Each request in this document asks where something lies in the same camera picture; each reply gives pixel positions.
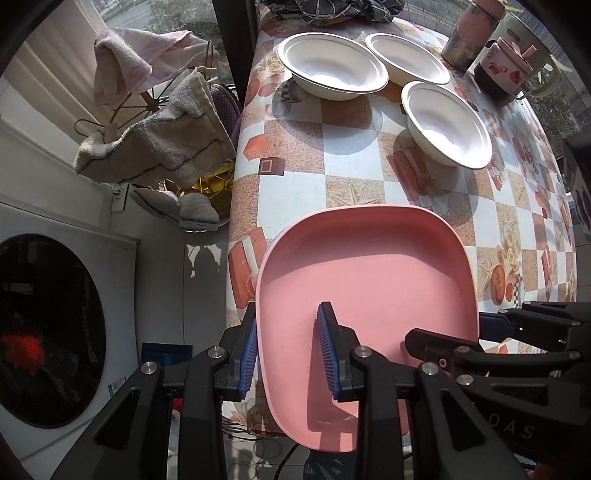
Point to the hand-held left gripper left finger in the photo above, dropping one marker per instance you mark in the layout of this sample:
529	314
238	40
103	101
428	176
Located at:
248	357

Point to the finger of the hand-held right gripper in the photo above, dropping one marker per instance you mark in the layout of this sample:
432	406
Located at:
496	325
434	346

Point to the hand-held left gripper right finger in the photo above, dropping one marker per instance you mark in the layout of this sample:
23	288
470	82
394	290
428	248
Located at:
327	355

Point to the pink plate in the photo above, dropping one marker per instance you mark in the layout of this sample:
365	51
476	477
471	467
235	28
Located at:
369	277

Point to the white bowl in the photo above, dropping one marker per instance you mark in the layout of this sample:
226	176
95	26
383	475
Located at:
443	124
406	60
323	60

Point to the blue box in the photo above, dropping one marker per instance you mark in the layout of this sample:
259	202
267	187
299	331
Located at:
166	355

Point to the white washing machine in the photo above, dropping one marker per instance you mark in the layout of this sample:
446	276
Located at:
115	277

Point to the grey slipper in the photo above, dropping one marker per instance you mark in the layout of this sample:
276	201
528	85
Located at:
159	205
198	210

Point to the dark box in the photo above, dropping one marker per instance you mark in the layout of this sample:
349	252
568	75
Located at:
579	184

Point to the checkered printed tablecloth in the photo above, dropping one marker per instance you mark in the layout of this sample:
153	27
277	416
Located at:
351	152

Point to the white striped towel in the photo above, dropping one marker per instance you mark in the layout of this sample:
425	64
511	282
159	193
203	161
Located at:
175	138

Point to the purple chair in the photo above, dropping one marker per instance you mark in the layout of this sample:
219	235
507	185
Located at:
226	106

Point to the pink and white lidded mug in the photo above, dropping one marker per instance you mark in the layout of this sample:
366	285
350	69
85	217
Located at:
498	69

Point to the metal tumbler with pink lid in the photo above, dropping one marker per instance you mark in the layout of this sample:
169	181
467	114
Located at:
461	46

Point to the white jug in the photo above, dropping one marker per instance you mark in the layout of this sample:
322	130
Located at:
517	27

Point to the pink towel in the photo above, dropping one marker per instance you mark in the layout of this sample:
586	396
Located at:
120	55

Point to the dark patterned cloth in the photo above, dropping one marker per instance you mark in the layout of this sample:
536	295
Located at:
323	9

